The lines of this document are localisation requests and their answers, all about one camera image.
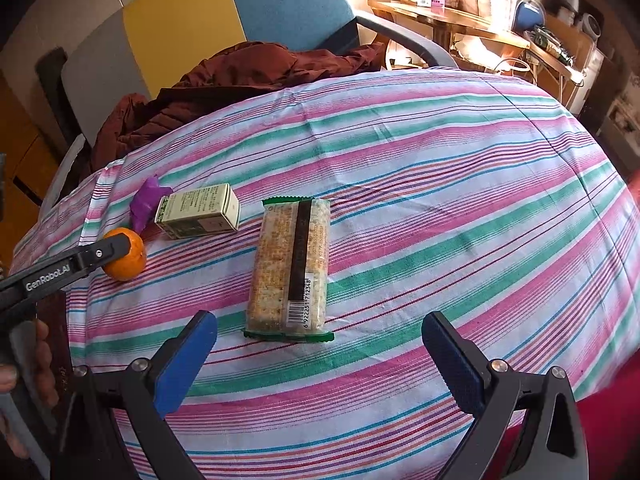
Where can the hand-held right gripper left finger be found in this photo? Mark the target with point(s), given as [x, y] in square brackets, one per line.
[182, 360]

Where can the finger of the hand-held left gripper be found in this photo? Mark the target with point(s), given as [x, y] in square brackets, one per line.
[50, 277]

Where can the purple wrapper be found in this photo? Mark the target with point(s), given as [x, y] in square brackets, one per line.
[145, 205]

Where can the cardboard box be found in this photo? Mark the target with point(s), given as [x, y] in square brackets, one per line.
[575, 40]

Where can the grey yellow blue armchair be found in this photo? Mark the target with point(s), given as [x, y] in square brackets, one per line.
[190, 10]

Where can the dark red jacket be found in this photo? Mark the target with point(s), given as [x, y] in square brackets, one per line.
[240, 75]

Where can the striped tablecloth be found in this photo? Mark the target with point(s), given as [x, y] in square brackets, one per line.
[425, 185]

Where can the person's left hand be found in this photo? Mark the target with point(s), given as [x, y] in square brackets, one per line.
[44, 360]

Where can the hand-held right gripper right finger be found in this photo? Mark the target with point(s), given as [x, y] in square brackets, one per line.
[452, 360]

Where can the green medicine box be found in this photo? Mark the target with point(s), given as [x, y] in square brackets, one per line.
[200, 210]

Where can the cracker packet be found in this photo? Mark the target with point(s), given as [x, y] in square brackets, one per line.
[280, 270]

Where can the wooden wardrobe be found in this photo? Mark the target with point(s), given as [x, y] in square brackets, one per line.
[20, 170]

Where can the tangerine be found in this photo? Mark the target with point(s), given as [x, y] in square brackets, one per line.
[127, 262]

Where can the wooden desk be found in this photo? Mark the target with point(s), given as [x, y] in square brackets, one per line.
[450, 17]

